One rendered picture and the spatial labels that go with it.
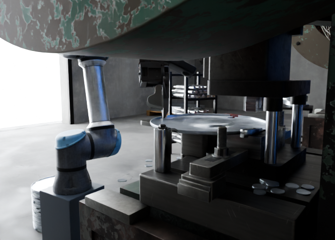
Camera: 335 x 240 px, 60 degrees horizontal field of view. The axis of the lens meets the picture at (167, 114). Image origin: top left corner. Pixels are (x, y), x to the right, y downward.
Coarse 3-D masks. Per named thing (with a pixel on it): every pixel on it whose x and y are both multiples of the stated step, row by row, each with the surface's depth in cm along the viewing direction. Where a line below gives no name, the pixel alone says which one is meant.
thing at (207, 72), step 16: (288, 32) 63; (256, 48) 56; (272, 48) 56; (288, 48) 63; (208, 64) 65; (224, 64) 60; (240, 64) 58; (256, 64) 56; (272, 64) 57; (288, 64) 64; (256, 80) 56
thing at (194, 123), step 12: (156, 120) 77; (168, 120) 77; (180, 120) 77; (192, 120) 73; (204, 120) 73; (216, 120) 73; (228, 120) 73; (240, 120) 77; (252, 120) 77; (264, 120) 73; (180, 132) 61; (192, 132) 59; (204, 132) 59; (216, 132) 58; (228, 132) 59
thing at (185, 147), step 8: (144, 120) 78; (184, 136) 72; (192, 136) 70; (200, 136) 69; (208, 136) 68; (216, 136) 71; (184, 144) 72; (192, 144) 70; (200, 144) 69; (208, 144) 69; (216, 144) 72; (184, 152) 72; (192, 152) 71; (200, 152) 69
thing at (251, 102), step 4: (244, 100) 65; (248, 100) 63; (252, 100) 62; (256, 100) 62; (244, 104) 65; (248, 104) 63; (252, 104) 62; (256, 104) 62; (244, 108) 65; (248, 108) 63; (252, 108) 63; (256, 108) 62; (260, 108) 65
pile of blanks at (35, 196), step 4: (32, 192) 169; (36, 192) 166; (32, 196) 170; (36, 196) 166; (32, 200) 169; (36, 200) 166; (32, 204) 170; (36, 204) 167; (32, 208) 171; (36, 208) 168; (32, 212) 173; (36, 212) 168; (40, 212) 169; (36, 216) 168; (40, 216) 167; (36, 220) 169; (40, 220) 167; (36, 224) 170; (40, 224) 167; (36, 228) 171; (40, 228) 168; (40, 232) 168
